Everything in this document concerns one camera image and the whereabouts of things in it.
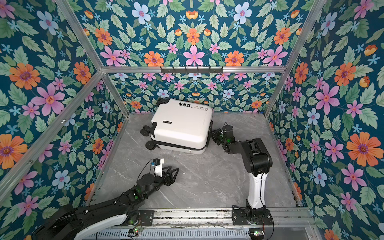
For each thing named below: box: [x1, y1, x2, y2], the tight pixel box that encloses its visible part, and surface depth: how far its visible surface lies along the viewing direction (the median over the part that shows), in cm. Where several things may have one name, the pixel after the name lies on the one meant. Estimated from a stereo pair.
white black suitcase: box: [140, 97, 213, 155], surface depth 90 cm
